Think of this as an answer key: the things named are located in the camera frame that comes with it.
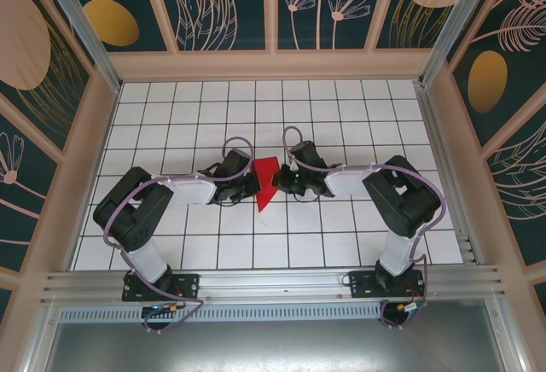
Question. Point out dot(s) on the red cloth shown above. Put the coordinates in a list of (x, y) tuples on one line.
[(266, 169)]

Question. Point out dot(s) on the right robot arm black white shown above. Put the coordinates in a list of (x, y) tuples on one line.
[(405, 197)]

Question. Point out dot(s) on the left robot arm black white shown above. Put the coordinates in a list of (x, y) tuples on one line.
[(132, 210)]

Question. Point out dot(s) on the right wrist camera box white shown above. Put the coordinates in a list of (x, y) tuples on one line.
[(294, 166)]

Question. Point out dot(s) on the aluminium mounting rail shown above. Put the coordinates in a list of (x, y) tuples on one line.
[(273, 282)]

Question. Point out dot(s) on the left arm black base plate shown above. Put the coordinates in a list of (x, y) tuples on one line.
[(187, 284)]

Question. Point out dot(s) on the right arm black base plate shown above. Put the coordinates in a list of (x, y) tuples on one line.
[(362, 284)]

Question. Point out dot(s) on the aluminium side rail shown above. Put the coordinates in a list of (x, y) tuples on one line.
[(443, 133)]

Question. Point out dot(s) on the aluminium frame post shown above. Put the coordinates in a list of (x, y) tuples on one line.
[(452, 26), (85, 35)]

